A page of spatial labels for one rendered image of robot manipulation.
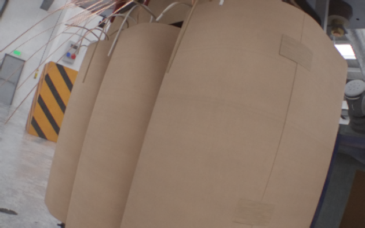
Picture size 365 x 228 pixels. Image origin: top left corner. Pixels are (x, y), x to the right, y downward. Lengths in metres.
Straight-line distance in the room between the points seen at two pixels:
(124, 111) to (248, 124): 0.46
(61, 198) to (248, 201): 0.99
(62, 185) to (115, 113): 0.56
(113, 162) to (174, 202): 0.37
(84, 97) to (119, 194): 0.56
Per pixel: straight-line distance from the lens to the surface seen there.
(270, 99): 0.56
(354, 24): 1.20
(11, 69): 14.03
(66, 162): 1.35
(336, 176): 3.16
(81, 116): 1.32
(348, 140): 1.02
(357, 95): 2.17
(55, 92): 5.92
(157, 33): 0.95
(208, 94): 0.59
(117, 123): 0.92
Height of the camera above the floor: 0.73
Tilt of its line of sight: 5 degrees up
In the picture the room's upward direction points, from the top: 17 degrees clockwise
